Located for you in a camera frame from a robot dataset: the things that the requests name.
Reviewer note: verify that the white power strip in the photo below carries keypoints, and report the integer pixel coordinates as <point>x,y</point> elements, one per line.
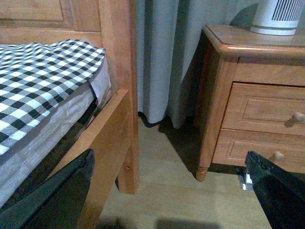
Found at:
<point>244,178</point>

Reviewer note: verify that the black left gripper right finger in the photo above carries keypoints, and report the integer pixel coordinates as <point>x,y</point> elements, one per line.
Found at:
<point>280,193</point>

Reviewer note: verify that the wooden bed frame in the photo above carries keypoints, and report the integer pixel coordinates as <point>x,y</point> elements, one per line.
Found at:
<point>113,134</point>

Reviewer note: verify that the wooden drawer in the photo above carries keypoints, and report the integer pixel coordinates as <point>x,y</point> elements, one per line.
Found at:
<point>287,151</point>
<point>265,108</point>

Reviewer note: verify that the grey curtain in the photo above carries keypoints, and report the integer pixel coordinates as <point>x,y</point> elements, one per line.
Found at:
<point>170,51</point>

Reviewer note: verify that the black white checkered sheet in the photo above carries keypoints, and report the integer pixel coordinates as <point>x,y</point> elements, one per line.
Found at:
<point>35,78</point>

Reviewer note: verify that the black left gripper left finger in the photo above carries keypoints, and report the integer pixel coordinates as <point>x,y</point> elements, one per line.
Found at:
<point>57,202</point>

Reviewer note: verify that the plastic wrapped mattress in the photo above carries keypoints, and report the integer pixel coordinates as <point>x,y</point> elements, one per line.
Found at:
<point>17,163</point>

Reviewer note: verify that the white cylindrical air purifier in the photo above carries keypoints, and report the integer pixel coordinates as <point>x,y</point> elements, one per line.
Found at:
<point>277,17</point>

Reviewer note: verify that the wooden nightstand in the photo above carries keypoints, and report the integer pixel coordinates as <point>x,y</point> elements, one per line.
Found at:
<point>236,55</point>

